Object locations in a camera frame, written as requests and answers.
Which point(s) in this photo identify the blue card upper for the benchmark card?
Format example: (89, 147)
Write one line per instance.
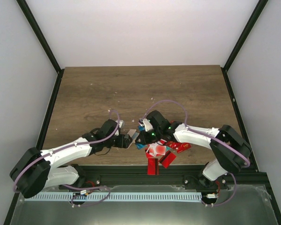
(139, 127)

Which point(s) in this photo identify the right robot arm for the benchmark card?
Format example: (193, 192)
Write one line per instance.
(230, 149)

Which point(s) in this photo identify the red card gold vip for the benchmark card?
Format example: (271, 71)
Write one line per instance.
(180, 147)

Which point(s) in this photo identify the light blue slotted cable duct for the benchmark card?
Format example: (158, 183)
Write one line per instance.
(119, 197)

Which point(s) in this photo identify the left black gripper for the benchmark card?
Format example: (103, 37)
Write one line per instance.
(124, 139)

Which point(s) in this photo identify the black aluminium frame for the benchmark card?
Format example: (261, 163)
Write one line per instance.
(135, 174)

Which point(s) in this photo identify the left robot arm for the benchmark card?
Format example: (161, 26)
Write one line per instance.
(40, 169)

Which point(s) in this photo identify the blue card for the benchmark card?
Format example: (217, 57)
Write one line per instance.
(139, 127)
(140, 146)

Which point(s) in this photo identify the blue card lower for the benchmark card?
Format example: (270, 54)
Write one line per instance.
(140, 146)

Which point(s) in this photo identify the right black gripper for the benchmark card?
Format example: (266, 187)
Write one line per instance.
(145, 140)

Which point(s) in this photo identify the white card red circle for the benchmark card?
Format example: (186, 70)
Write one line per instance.
(155, 150)

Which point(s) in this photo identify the beige leather card holder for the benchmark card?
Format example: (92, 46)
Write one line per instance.
(133, 133)

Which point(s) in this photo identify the red card black stripe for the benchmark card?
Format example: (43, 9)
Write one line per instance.
(153, 166)

